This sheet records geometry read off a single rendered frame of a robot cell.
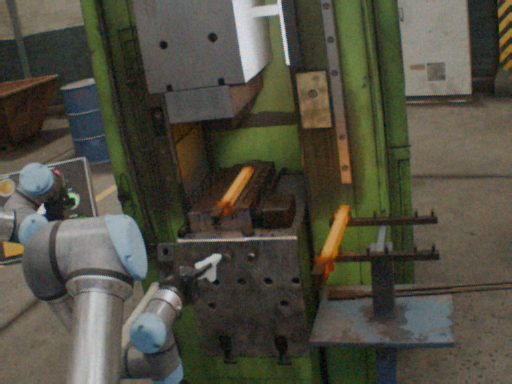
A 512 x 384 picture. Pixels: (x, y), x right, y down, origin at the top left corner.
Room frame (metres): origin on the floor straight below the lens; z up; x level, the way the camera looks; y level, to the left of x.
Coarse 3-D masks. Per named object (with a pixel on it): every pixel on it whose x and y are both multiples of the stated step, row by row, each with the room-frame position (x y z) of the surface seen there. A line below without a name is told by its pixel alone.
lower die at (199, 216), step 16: (256, 160) 2.01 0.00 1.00; (224, 176) 1.94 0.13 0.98; (208, 192) 1.80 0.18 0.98; (224, 192) 1.75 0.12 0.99; (240, 192) 1.71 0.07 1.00; (256, 192) 1.71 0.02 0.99; (192, 208) 1.68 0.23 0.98; (208, 208) 1.64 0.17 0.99; (240, 208) 1.60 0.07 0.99; (192, 224) 1.64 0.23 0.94; (208, 224) 1.63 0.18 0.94; (224, 224) 1.62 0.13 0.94; (240, 224) 1.60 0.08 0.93
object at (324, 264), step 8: (344, 208) 1.52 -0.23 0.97; (336, 216) 1.48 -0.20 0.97; (344, 216) 1.47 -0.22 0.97; (336, 224) 1.42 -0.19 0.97; (344, 224) 1.44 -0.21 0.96; (336, 232) 1.37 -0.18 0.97; (328, 240) 1.33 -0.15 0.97; (336, 240) 1.32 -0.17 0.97; (328, 248) 1.29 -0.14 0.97; (336, 248) 1.31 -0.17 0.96; (320, 256) 1.25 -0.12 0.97; (328, 256) 1.24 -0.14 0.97; (320, 264) 1.19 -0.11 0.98; (328, 264) 1.22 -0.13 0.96; (312, 272) 1.16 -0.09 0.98; (320, 272) 1.15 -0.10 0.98; (328, 272) 1.21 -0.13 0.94; (320, 280) 1.15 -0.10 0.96; (320, 288) 1.15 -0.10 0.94
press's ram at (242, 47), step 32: (160, 0) 1.64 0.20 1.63; (192, 0) 1.61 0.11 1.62; (224, 0) 1.59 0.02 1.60; (256, 0) 1.86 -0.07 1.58; (160, 32) 1.64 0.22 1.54; (192, 32) 1.62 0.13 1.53; (224, 32) 1.59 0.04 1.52; (256, 32) 1.79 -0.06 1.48; (160, 64) 1.64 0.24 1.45; (192, 64) 1.62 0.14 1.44; (224, 64) 1.60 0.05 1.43; (256, 64) 1.73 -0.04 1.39
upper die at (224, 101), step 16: (256, 80) 1.91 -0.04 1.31; (176, 96) 1.64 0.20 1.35; (192, 96) 1.62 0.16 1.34; (208, 96) 1.61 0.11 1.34; (224, 96) 1.60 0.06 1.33; (240, 96) 1.69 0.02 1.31; (176, 112) 1.64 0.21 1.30; (192, 112) 1.63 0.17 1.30; (208, 112) 1.61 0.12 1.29; (224, 112) 1.60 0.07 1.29
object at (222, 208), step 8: (248, 168) 1.91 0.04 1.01; (240, 176) 1.84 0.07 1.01; (232, 184) 1.77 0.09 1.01; (240, 184) 1.76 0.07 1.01; (232, 192) 1.69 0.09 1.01; (224, 200) 1.64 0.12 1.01; (232, 200) 1.65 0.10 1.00; (216, 208) 1.57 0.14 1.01; (224, 208) 1.57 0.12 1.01; (216, 216) 1.51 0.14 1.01; (224, 216) 1.56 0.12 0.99; (216, 224) 1.51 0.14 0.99
